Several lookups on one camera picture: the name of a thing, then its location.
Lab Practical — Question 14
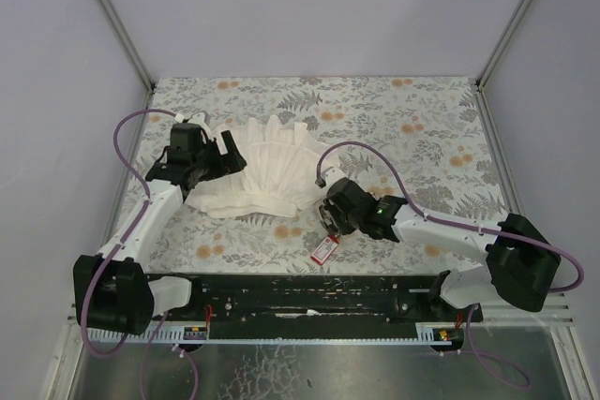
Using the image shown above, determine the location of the red white staples box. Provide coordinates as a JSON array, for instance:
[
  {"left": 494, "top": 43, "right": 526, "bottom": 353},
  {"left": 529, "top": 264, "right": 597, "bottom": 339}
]
[{"left": 310, "top": 235, "right": 339, "bottom": 265}]

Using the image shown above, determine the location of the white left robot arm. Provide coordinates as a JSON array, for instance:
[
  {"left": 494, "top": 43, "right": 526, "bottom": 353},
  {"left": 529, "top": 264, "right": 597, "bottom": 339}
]
[{"left": 73, "top": 123, "right": 247, "bottom": 335}]

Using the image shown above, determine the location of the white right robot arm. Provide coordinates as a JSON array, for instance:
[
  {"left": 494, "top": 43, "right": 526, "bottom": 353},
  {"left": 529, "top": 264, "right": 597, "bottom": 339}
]
[{"left": 319, "top": 178, "right": 561, "bottom": 313}]

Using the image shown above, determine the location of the white folded cloth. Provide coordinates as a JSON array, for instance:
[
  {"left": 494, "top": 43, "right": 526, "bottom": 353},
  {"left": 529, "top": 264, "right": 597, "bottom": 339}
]
[{"left": 185, "top": 115, "right": 329, "bottom": 218}]

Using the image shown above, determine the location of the floral table mat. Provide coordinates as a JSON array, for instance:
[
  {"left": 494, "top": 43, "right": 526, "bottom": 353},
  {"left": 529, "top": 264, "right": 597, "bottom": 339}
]
[{"left": 135, "top": 77, "right": 508, "bottom": 274}]

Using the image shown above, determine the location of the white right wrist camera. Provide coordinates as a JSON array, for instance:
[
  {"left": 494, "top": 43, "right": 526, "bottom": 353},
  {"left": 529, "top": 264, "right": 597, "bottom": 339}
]
[{"left": 315, "top": 166, "right": 346, "bottom": 188}]

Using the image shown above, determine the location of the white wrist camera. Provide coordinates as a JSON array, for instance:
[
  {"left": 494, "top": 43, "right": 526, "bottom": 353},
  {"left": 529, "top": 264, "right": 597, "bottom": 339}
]
[
  {"left": 174, "top": 111, "right": 213, "bottom": 140},
  {"left": 315, "top": 166, "right": 346, "bottom": 188}
]

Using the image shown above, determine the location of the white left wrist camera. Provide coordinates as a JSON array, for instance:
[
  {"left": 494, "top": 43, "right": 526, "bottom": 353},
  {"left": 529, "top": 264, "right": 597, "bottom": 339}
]
[{"left": 174, "top": 111, "right": 213, "bottom": 140}]

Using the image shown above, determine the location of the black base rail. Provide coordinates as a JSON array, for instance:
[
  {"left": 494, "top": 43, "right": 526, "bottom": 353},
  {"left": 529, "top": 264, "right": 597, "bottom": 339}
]
[{"left": 170, "top": 274, "right": 471, "bottom": 323}]

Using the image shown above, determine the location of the white cable duct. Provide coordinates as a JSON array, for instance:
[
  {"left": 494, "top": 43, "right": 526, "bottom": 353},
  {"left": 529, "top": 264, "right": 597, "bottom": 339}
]
[{"left": 86, "top": 322, "right": 453, "bottom": 344}]

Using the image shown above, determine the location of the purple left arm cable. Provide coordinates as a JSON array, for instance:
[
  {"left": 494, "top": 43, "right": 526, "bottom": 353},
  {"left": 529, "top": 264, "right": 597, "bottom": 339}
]
[{"left": 80, "top": 109, "right": 200, "bottom": 400}]

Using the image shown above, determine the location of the left aluminium frame post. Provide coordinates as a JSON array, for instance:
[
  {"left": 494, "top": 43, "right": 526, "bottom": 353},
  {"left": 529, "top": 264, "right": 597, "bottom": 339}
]
[{"left": 96, "top": 0, "right": 156, "bottom": 93}]

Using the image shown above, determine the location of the aluminium frame post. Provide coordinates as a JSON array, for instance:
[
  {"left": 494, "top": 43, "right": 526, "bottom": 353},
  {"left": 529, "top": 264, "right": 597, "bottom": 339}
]
[
  {"left": 96, "top": 0, "right": 156, "bottom": 93},
  {"left": 474, "top": 0, "right": 534, "bottom": 92}
]

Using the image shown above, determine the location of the right aluminium frame post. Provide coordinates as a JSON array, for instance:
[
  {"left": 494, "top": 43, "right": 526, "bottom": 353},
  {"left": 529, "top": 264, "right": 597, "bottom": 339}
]
[{"left": 474, "top": 0, "right": 534, "bottom": 92}]

